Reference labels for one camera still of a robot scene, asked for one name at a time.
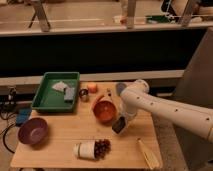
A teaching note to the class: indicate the purple bowl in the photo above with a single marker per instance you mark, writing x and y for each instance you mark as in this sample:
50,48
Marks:
33,131

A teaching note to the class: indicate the orange round object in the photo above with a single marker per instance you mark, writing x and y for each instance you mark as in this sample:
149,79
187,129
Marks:
92,87

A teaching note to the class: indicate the small metal cup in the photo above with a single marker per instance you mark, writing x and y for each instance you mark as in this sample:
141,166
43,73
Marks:
84,95

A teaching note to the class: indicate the brown grape bunch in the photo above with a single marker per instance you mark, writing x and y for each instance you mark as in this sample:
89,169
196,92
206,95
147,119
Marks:
101,148

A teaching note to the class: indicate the red bowl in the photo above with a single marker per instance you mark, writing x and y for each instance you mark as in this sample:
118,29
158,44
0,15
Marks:
104,111

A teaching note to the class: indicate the white cup on side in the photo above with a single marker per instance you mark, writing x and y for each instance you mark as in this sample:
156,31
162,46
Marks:
84,150

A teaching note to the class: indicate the green object in background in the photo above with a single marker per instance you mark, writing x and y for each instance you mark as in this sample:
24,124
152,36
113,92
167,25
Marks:
157,19

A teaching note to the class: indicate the blue box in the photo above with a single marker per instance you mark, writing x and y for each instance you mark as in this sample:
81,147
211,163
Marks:
22,116

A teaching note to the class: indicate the yellow corn cob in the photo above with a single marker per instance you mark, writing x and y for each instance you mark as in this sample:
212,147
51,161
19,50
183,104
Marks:
149,155

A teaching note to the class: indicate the white cloth piece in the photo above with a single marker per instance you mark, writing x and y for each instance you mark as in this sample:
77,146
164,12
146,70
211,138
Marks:
60,86

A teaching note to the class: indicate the black eraser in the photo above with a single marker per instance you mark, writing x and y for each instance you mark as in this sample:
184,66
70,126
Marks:
119,125

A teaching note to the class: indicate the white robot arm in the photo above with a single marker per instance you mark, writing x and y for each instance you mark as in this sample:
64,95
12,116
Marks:
196,119

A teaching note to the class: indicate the grey sponge block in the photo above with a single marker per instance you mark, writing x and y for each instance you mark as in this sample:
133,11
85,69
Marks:
68,94

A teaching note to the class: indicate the green plastic tray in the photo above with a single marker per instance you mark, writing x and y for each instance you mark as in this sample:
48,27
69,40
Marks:
47,99

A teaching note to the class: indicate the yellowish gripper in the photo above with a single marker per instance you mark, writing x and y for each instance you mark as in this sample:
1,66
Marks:
126,122

